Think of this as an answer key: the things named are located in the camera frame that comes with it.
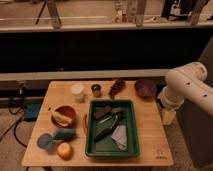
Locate white plastic cup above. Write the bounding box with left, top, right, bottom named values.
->
left=70, top=83, right=84, bottom=102

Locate blue round lid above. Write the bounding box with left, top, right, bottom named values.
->
left=37, top=133, right=53, bottom=150

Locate blue box on floor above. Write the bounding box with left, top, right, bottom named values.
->
left=24, top=103, right=41, bottom=121

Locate yellow banana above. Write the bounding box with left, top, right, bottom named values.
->
left=52, top=111, right=72, bottom=125

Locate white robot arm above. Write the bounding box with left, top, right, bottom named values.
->
left=158, top=62, right=213, bottom=125

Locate small dark metal cup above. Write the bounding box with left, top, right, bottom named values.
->
left=91, top=84, right=101, bottom=97

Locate black floor cable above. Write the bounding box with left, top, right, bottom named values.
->
left=0, top=87, right=28, bottom=148

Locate dark sponge block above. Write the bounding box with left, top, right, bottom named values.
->
left=93, top=106, right=111, bottom=120

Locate bunch of dark grapes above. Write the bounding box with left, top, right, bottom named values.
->
left=109, top=79, right=126, bottom=99

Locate green plastic tray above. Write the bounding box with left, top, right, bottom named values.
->
left=85, top=100, right=140, bottom=158

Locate orange yellow apple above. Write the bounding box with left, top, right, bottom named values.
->
left=57, top=142, right=73, bottom=160

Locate grey folded cloth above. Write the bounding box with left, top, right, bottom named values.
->
left=111, top=125, right=127, bottom=151

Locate teal sponge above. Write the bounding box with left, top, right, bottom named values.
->
left=53, top=128, right=76, bottom=141

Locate purple bowl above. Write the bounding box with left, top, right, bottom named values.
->
left=134, top=79, right=157, bottom=98

